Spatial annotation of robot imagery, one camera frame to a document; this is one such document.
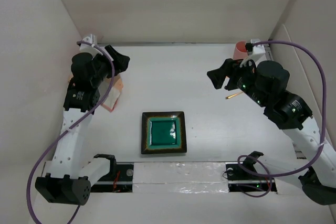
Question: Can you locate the green square ceramic plate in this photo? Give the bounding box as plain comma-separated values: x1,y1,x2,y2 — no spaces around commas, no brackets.
141,111,187,155

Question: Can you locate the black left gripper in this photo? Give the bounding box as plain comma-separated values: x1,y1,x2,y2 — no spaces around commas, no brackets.
91,46,128,88

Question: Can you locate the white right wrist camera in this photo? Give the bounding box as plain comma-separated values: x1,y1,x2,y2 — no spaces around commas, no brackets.
240,39,266,67

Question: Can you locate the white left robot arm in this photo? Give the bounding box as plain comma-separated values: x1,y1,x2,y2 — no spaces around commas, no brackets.
35,45,130,206

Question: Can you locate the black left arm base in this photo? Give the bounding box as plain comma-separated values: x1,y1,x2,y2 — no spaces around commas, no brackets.
91,163,134,193

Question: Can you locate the checkered orange blue cloth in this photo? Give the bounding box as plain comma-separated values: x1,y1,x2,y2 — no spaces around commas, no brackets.
68,76,124,112

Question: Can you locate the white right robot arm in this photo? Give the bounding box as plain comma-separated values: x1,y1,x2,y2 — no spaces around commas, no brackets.
207,59,335,206

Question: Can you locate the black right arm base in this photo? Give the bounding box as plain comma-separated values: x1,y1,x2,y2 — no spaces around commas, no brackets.
222,162,277,193

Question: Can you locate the gold fork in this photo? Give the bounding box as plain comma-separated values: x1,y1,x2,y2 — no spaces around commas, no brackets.
225,91,243,100

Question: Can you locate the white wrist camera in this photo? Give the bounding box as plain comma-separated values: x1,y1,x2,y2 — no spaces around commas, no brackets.
79,34,99,56
240,39,266,67

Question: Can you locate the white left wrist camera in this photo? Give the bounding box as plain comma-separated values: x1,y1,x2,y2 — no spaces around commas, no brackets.
79,34,99,56

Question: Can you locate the pink plastic cup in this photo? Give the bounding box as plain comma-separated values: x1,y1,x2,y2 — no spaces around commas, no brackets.
232,41,248,60

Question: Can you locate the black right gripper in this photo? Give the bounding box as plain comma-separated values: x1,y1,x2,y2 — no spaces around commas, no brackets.
207,55,268,107

